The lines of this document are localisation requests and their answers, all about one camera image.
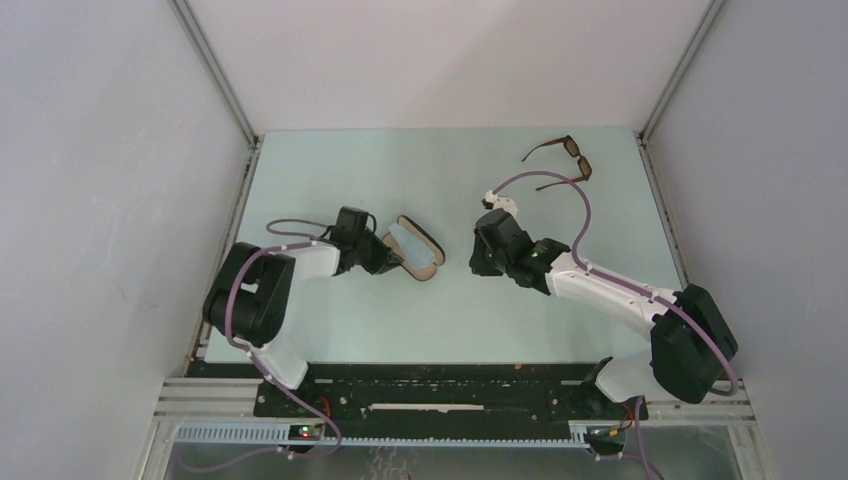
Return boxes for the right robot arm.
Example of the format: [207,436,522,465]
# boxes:
[469,209,738,418]

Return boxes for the brown sunglasses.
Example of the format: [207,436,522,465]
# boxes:
[520,134,593,183]

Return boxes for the light blue cleaning cloth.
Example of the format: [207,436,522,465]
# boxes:
[389,223,435,270]

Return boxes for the black glasses case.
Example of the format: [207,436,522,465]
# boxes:
[382,215,446,282]

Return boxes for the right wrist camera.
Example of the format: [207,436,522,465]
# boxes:
[481,190,518,217]

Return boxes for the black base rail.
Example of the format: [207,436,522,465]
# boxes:
[253,363,648,441]

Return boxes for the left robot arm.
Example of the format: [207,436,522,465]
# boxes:
[202,207,402,417]

